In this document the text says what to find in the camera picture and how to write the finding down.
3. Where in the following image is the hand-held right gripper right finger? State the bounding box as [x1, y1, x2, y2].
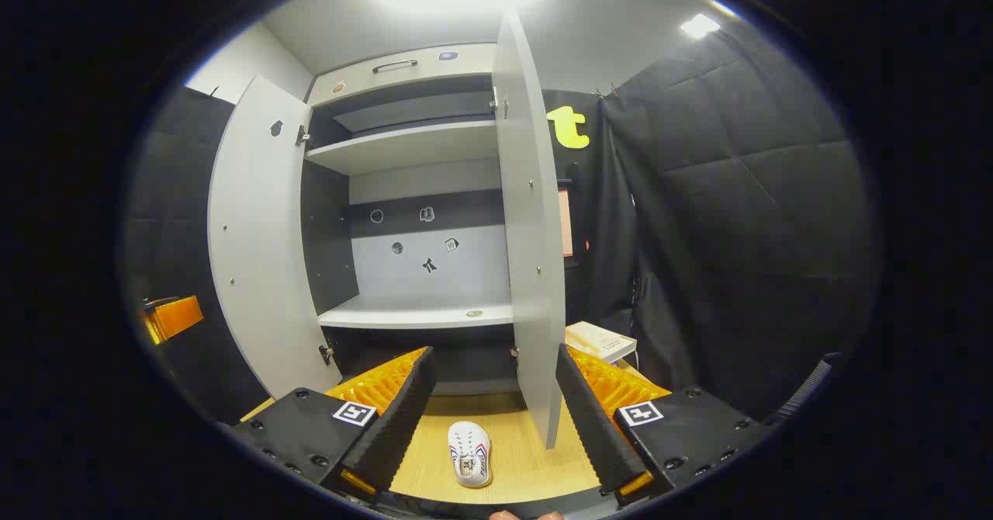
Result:
[555, 343, 777, 507]

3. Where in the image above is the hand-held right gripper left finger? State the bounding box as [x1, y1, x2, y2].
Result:
[233, 345, 438, 497]

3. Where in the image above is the white striped shoe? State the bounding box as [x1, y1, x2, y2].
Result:
[448, 421, 493, 489]

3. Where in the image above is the grey shoe cabinet door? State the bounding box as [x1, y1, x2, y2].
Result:
[491, 12, 567, 451]
[207, 75, 344, 400]

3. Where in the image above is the grey shoe cabinet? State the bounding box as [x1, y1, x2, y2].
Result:
[299, 41, 544, 397]

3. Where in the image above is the beige book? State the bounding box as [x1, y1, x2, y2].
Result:
[564, 321, 638, 366]

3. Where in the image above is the black backdrop cloth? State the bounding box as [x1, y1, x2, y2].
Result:
[543, 89, 621, 335]

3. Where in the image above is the small ceiling light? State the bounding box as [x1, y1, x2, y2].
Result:
[680, 12, 722, 40]

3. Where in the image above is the black ribbed hose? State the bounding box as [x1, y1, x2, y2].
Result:
[764, 352, 842, 428]

